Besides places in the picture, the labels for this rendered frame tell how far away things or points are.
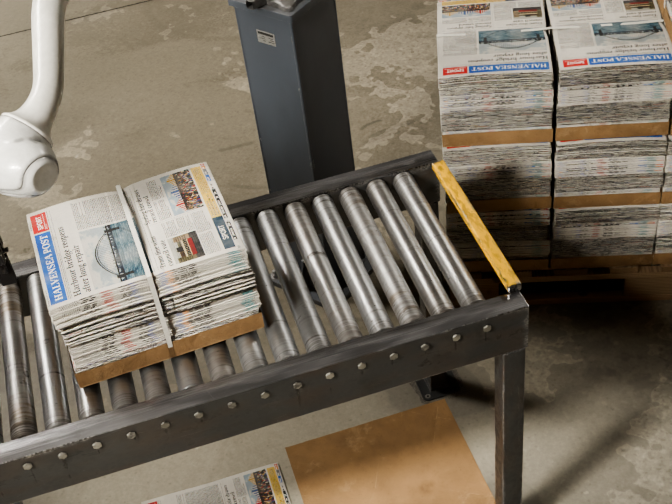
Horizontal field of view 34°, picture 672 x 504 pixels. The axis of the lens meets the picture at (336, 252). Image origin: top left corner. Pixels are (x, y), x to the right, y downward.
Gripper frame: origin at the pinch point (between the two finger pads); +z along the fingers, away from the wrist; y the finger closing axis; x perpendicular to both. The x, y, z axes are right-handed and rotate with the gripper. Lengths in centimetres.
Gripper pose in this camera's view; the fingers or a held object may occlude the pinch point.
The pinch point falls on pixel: (4, 269)
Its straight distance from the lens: 226.6
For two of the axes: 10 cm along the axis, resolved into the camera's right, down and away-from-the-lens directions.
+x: -9.5, 2.7, -1.5
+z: 1.0, 7.3, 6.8
